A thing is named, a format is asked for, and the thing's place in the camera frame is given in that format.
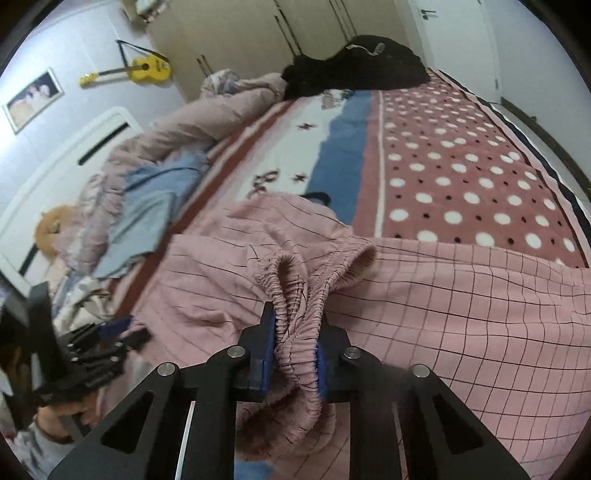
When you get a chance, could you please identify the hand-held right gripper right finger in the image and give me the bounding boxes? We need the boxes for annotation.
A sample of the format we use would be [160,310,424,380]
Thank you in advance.
[316,314,532,480]

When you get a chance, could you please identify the black clothing pile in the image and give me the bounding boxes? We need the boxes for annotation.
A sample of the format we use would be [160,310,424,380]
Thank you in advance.
[281,34,433,100]

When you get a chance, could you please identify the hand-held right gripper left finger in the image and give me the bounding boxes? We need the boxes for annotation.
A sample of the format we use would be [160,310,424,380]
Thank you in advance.
[46,302,278,480]

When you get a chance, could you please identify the yellow guitar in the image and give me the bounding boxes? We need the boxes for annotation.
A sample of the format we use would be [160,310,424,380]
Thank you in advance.
[78,39,173,89]

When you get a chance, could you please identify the person's left hand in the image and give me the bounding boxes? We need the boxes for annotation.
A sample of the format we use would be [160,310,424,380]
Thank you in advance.
[33,398,95,445]

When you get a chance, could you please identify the pink duvet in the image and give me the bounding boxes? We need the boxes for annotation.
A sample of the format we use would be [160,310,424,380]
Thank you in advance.
[67,74,291,280]

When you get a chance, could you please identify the framed wall photo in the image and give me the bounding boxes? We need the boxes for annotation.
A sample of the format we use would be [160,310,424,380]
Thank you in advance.
[4,68,65,135]

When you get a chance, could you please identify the orange plush toy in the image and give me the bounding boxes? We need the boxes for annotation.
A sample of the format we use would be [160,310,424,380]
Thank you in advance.
[34,205,78,258]

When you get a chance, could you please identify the white door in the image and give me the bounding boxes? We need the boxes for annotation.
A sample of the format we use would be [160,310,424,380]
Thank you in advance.
[406,0,502,105]

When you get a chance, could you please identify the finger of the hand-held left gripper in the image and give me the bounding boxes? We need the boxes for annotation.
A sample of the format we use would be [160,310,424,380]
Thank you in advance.
[58,316,137,354]
[69,329,152,389]

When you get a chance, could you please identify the beige wardrobe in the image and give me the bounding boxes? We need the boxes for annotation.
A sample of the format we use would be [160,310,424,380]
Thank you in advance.
[142,0,420,103]

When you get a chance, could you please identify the polka dot printed blanket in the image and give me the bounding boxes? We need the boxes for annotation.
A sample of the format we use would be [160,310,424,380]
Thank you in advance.
[111,67,591,319]

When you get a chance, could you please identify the floral patterned cloth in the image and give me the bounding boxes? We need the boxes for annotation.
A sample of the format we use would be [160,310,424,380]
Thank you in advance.
[53,270,136,334]

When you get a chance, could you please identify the white headboard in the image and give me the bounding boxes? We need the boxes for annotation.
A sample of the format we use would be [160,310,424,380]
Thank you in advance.
[0,107,145,297]

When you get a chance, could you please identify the pink plaid pants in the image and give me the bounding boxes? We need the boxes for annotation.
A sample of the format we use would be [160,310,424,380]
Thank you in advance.
[108,194,591,480]

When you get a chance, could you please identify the person's left forearm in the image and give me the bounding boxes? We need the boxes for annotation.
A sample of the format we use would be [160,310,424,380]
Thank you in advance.
[4,422,65,480]

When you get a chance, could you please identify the light blue cloth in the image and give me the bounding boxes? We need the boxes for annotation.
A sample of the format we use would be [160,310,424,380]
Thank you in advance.
[95,152,212,280]

